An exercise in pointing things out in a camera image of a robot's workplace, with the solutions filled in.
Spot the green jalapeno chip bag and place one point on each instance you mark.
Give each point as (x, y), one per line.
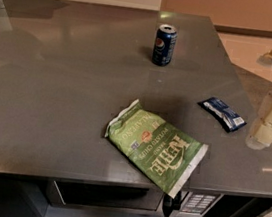
(166, 155)

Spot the blue snack packet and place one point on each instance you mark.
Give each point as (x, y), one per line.
(227, 117)

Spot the blue Pepsi can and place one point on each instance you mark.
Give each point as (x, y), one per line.
(164, 45)

